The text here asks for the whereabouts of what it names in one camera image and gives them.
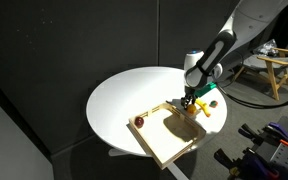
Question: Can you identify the wooden armchair grey cushion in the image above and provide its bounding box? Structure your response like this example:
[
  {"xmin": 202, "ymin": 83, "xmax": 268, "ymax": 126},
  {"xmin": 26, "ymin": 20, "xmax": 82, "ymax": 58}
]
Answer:
[{"xmin": 231, "ymin": 47, "xmax": 288, "ymax": 101}]

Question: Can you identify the dark red apple toy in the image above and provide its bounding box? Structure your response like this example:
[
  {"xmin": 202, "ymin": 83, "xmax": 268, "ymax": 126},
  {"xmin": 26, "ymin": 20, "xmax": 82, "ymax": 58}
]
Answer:
[{"xmin": 134, "ymin": 116, "xmax": 145, "ymax": 129}]

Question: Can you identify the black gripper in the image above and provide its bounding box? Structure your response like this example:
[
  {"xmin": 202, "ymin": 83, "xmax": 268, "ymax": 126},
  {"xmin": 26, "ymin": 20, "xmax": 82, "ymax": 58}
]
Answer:
[{"xmin": 180, "ymin": 86, "xmax": 198, "ymax": 110}]

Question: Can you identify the clear plastic bag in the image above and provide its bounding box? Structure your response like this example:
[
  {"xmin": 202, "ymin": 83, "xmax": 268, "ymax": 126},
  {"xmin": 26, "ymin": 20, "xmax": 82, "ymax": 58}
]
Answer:
[{"xmin": 254, "ymin": 39, "xmax": 280, "ymax": 57}]

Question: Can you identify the purple orange spring clamp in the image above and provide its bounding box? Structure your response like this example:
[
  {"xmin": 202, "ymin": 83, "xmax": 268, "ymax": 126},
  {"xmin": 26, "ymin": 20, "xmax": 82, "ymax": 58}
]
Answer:
[{"xmin": 238, "ymin": 121, "xmax": 288, "ymax": 149}]

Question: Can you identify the yellow banana toy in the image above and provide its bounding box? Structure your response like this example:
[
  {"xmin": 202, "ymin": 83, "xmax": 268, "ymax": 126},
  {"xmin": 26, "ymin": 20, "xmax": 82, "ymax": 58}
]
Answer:
[{"xmin": 195, "ymin": 98, "xmax": 212, "ymax": 118}]

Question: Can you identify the light wooden tray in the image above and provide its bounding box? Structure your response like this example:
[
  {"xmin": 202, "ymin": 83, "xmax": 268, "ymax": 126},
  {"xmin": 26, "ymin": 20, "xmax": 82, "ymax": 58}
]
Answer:
[{"xmin": 127, "ymin": 102, "xmax": 207, "ymax": 170}]

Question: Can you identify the black purple spring clamp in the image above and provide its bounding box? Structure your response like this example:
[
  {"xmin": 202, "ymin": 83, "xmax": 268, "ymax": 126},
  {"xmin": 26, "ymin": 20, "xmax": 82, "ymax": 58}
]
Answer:
[{"xmin": 213, "ymin": 147, "xmax": 282, "ymax": 180}]

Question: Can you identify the green wrist camera box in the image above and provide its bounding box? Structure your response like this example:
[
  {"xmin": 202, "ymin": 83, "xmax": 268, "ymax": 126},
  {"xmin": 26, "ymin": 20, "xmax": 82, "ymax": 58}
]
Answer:
[{"xmin": 194, "ymin": 81, "xmax": 218, "ymax": 98}]

